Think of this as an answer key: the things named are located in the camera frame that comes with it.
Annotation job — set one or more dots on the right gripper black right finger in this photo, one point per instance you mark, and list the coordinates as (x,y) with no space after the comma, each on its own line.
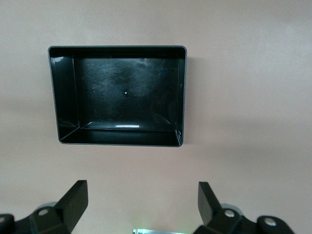
(207,202)

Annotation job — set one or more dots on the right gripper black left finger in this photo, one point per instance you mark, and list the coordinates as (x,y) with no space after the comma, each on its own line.
(73,202)

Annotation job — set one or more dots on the black plastic box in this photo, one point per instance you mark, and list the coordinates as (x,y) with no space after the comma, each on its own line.
(122,97)

